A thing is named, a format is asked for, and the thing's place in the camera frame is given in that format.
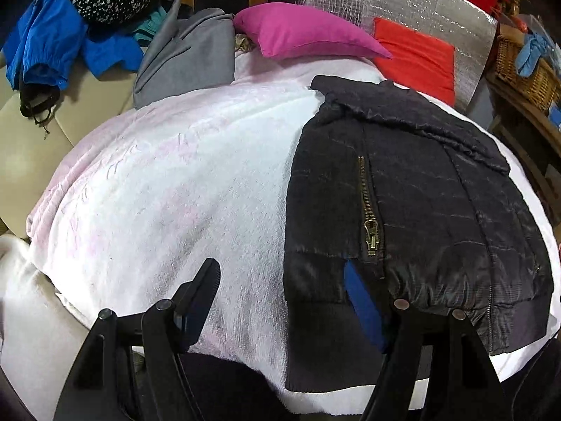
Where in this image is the pink cushion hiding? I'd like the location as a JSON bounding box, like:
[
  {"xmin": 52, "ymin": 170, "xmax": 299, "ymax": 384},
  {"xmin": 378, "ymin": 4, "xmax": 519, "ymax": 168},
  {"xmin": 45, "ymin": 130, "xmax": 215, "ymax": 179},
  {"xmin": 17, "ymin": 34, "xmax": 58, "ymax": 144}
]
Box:
[{"xmin": 233, "ymin": 2, "xmax": 393, "ymax": 60}]

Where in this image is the teal garment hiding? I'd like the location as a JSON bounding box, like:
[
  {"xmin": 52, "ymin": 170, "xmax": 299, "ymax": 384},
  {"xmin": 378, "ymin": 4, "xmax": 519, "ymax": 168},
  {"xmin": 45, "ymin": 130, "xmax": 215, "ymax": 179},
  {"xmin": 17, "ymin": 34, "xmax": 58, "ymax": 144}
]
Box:
[{"xmin": 131, "ymin": 9, "xmax": 169, "ymax": 47}]

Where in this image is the black puffer jacket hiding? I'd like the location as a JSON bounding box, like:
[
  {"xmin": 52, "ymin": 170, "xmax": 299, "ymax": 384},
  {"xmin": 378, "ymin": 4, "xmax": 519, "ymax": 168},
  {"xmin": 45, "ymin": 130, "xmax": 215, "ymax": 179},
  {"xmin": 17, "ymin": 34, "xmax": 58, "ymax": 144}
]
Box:
[{"xmin": 283, "ymin": 74, "xmax": 554, "ymax": 392}]

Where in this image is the light blue cloth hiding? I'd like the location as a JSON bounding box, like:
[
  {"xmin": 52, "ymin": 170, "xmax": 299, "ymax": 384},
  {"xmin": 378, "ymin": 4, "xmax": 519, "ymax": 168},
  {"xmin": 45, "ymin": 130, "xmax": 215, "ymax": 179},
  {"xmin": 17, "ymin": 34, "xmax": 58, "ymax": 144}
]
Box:
[{"xmin": 515, "ymin": 33, "xmax": 555, "ymax": 75}]

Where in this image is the beige sofa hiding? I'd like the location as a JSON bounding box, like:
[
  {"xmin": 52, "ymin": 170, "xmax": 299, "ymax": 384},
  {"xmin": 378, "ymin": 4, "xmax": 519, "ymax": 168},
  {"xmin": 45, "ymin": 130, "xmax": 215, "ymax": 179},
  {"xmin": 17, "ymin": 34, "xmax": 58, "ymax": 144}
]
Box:
[{"xmin": 0, "ymin": 53, "xmax": 136, "ymax": 242}]

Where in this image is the blue jacket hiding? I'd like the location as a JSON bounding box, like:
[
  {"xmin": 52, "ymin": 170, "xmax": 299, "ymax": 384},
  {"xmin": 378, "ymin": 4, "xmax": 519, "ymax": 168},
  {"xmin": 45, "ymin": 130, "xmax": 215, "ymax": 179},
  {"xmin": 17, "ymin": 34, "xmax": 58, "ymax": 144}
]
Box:
[{"xmin": 6, "ymin": 0, "xmax": 145, "ymax": 139}]

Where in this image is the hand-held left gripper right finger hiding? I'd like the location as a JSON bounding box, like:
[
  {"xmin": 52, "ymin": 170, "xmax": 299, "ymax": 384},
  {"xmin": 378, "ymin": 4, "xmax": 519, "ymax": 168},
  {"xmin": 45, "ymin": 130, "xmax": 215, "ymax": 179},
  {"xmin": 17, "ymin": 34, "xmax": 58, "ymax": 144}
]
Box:
[{"xmin": 343, "ymin": 260, "xmax": 513, "ymax": 421}]

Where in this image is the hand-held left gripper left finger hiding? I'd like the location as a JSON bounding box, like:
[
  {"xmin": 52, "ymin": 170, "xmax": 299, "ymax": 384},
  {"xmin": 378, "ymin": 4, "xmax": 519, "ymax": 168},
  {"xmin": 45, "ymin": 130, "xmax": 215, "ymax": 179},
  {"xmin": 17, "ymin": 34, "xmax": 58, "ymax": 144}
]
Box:
[{"xmin": 53, "ymin": 258, "xmax": 222, "ymax": 421}]

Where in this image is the white blanket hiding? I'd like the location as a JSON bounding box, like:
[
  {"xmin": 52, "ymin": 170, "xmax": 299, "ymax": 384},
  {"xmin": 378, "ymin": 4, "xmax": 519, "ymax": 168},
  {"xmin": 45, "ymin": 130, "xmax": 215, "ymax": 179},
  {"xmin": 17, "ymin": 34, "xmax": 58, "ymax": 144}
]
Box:
[{"xmin": 26, "ymin": 50, "xmax": 561, "ymax": 419}]

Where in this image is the grey garment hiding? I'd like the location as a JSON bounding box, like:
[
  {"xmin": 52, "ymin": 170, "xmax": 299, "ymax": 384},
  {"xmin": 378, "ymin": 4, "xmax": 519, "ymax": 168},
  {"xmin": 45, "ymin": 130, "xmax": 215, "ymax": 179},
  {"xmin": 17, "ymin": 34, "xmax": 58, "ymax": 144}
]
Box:
[{"xmin": 133, "ymin": 0, "xmax": 237, "ymax": 110}]

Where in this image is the wicker basket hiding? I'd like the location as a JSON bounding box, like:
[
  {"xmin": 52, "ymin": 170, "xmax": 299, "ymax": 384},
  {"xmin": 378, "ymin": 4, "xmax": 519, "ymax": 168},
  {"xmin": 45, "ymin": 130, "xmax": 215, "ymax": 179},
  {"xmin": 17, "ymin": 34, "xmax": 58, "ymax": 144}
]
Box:
[{"xmin": 495, "ymin": 33, "xmax": 561, "ymax": 112}]

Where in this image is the white cushion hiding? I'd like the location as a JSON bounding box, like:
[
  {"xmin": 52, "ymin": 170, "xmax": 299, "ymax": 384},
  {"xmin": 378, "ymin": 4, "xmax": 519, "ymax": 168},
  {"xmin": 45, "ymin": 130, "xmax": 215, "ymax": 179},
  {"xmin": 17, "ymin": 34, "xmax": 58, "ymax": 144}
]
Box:
[{"xmin": 0, "ymin": 232, "xmax": 101, "ymax": 421}]

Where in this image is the wooden shelf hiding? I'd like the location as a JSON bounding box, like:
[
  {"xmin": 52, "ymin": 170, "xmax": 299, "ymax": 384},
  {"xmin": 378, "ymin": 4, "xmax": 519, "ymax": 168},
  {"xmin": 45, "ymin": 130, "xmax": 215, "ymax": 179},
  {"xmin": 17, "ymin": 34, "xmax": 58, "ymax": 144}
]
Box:
[{"xmin": 484, "ymin": 70, "xmax": 561, "ymax": 229}]

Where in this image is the red cushion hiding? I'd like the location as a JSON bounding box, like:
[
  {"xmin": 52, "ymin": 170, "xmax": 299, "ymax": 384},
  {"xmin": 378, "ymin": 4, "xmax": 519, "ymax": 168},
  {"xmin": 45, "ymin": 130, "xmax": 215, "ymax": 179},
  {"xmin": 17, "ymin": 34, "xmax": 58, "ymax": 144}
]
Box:
[{"xmin": 372, "ymin": 18, "xmax": 457, "ymax": 106}]

